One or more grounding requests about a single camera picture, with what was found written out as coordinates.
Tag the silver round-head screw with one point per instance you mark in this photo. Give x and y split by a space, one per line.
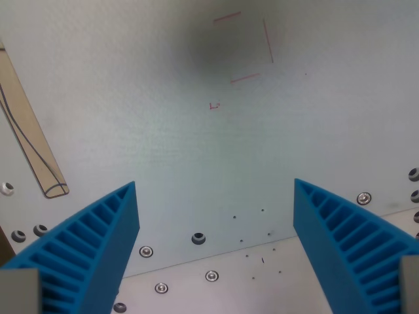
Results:
6 188
161 288
364 198
146 251
212 276

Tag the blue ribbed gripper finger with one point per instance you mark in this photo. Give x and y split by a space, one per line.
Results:
98 248
330 235

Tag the beige wooden strip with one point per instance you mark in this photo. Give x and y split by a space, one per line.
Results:
23 124

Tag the dark socket screw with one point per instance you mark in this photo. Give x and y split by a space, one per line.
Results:
40 230
198 238
18 235
120 307

